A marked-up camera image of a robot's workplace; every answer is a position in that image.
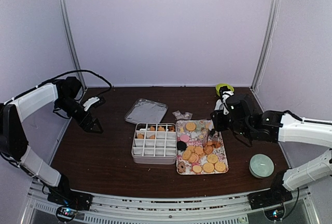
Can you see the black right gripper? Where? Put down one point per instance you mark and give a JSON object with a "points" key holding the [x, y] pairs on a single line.
{"points": [[218, 123]]}

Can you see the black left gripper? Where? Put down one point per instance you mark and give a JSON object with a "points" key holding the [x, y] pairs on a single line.
{"points": [[81, 122]]}

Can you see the silver serving tongs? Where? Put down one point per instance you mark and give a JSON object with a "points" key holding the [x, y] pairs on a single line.
{"points": [[212, 138]]}

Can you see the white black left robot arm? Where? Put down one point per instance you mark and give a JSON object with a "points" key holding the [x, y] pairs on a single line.
{"points": [[82, 156]]}

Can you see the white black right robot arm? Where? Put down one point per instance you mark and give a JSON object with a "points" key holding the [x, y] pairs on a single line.
{"points": [[281, 127]]}

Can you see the pale green ceramic bowl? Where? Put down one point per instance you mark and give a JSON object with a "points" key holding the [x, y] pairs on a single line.
{"points": [[261, 166]]}

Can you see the lime green bowl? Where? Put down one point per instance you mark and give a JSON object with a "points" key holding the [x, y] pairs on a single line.
{"points": [[223, 87]]}

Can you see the silver tin lid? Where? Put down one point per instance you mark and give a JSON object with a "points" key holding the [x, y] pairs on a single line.
{"points": [[146, 111]]}

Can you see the floral rectangular tray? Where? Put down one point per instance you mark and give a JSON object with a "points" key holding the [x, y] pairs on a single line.
{"points": [[200, 159]]}

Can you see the round tan perforated biscuit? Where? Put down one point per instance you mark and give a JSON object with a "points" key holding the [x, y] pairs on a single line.
{"points": [[191, 126]]}

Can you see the clear printed cookie wrappers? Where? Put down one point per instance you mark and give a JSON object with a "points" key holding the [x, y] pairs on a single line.
{"points": [[179, 116]]}

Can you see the grey divided cookie tin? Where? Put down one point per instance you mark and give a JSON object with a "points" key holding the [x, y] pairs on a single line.
{"points": [[157, 147]]}

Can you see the pink sandwich cookie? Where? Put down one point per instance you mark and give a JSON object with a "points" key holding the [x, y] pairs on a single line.
{"points": [[184, 138]]}

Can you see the black sandwich cookie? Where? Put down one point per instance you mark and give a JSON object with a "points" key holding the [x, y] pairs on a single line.
{"points": [[182, 146]]}

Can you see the flower shaped brown cookie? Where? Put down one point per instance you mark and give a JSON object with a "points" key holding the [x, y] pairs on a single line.
{"points": [[181, 167]]}

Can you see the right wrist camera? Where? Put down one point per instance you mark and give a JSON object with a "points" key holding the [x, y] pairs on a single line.
{"points": [[240, 107]]}

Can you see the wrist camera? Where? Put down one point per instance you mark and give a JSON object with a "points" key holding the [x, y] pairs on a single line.
{"points": [[93, 102], [240, 107]]}

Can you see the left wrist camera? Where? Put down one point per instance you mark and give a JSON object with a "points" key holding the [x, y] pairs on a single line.
{"points": [[93, 102]]}

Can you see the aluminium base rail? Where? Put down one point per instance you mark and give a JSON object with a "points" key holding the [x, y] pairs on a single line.
{"points": [[234, 208]]}

